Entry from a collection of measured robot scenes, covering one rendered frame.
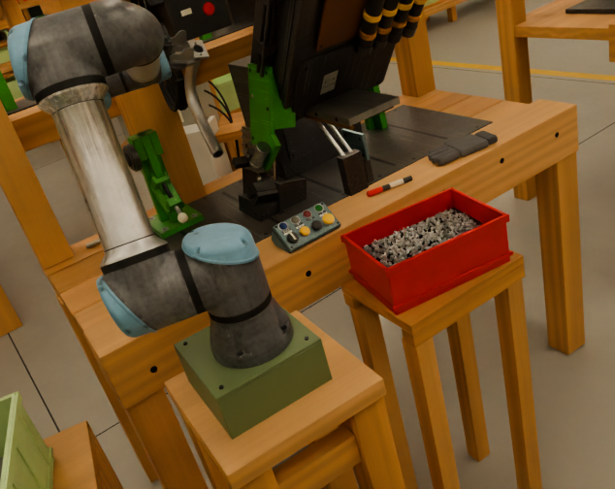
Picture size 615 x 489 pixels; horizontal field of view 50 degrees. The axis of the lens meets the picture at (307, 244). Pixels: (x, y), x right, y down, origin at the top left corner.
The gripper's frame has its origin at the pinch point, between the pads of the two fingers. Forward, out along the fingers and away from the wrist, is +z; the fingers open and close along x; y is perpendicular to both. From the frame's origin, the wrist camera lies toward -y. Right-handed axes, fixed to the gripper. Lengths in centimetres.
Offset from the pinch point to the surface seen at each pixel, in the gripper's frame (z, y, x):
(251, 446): -28, 11, -96
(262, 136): 13.8, -8.1, -21.2
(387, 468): 0, 4, -108
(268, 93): 13.4, 2.9, -16.1
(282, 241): 5, -6, -53
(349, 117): 25.5, 12.1, -32.4
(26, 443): -58, -10, -79
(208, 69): 18.6, -27.0, 18.3
